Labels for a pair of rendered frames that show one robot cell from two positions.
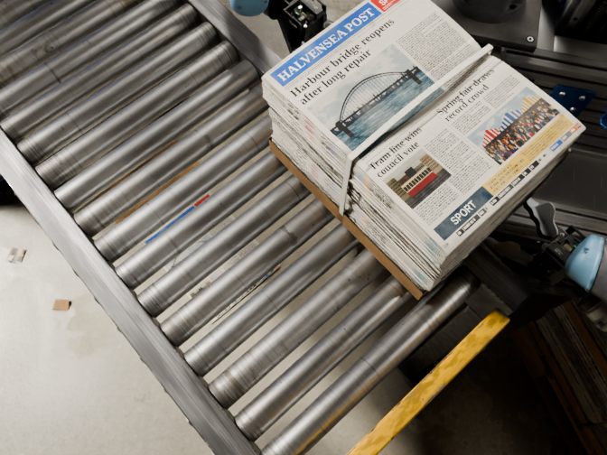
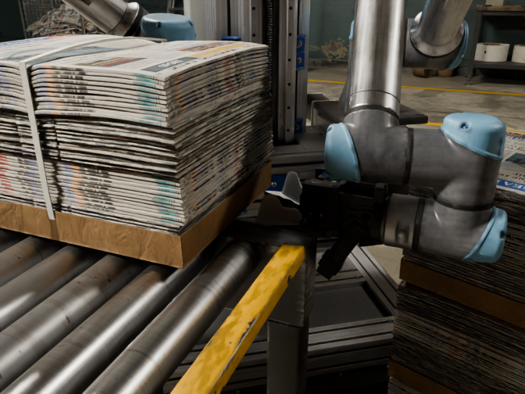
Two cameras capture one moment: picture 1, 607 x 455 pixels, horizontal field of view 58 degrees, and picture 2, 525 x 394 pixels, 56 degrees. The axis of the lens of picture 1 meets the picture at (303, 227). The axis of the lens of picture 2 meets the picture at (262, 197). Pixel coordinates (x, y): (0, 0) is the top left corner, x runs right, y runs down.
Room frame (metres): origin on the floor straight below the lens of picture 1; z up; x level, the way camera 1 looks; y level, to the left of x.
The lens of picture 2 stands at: (-0.25, -0.05, 1.11)
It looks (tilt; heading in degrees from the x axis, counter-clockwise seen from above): 23 degrees down; 333
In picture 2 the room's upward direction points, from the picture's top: straight up
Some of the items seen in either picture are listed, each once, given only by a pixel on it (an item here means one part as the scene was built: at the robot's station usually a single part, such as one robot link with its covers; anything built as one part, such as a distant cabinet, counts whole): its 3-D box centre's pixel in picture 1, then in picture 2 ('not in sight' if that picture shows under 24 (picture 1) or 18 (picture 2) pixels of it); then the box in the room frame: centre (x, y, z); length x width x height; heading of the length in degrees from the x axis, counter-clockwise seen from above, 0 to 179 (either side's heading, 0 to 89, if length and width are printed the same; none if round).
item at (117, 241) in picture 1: (203, 178); not in sight; (0.47, 0.19, 0.77); 0.47 x 0.05 x 0.05; 132
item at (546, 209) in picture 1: (544, 212); (290, 188); (0.39, -0.42, 0.81); 0.09 x 0.03 x 0.06; 15
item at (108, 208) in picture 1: (182, 154); not in sight; (0.52, 0.23, 0.77); 0.47 x 0.05 x 0.05; 132
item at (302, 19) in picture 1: (295, 14); not in sight; (0.84, 0.02, 0.80); 0.12 x 0.08 x 0.09; 42
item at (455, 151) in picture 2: not in sight; (455, 159); (0.18, -0.54, 0.90); 0.11 x 0.08 x 0.11; 51
